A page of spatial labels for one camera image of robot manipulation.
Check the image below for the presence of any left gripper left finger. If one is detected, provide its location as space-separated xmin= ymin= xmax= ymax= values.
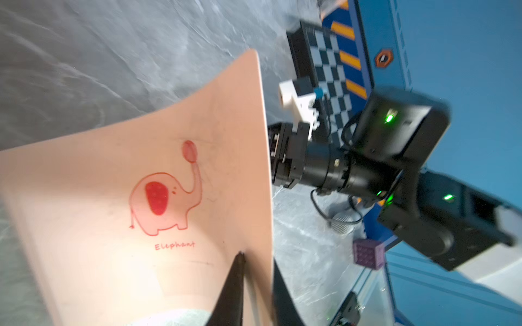
xmin=206 ymin=252 xmax=246 ymax=326

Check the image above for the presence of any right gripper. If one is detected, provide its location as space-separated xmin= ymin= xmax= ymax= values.
xmin=268 ymin=122 xmax=392 ymax=200

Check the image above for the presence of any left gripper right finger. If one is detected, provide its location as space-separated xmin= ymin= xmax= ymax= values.
xmin=273 ymin=261 xmax=304 ymax=326

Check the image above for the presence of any pink photo album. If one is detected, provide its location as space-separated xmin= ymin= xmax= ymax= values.
xmin=1 ymin=50 xmax=273 ymax=325

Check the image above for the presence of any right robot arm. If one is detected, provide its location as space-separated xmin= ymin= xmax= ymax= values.
xmin=268 ymin=87 xmax=521 ymax=303

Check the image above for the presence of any silver microphone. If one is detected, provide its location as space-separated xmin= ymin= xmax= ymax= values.
xmin=328 ymin=206 xmax=363 ymax=236

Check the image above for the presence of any purple cube box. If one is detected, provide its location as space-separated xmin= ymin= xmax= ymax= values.
xmin=353 ymin=239 xmax=386 ymax=270

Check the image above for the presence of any black white chessboard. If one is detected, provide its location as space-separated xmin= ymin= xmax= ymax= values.
xmin=287 ymin=20 xmax=371 ymax=147

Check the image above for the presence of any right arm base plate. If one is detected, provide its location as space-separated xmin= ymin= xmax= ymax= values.
xmin=330 ymin=291 xmax=361 ymax=326

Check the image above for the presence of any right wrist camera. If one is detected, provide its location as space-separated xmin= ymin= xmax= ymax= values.
xmin=279 ymin=76 xmax=324 ymax=141

